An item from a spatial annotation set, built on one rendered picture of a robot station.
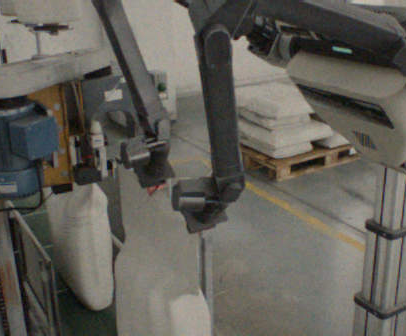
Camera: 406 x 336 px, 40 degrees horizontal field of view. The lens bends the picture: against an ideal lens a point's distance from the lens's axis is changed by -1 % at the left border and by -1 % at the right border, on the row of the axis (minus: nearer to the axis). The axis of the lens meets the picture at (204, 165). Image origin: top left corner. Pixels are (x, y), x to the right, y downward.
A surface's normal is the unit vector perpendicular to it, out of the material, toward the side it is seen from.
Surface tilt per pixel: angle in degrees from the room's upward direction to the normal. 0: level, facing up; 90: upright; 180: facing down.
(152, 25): 90
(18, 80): 90
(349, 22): 114
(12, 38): 90
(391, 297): 90
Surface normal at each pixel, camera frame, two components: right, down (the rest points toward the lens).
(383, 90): -0.57, -0.59
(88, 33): 0.51, 0.29
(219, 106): 0.17, 0.74
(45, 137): 0.83, 0.18
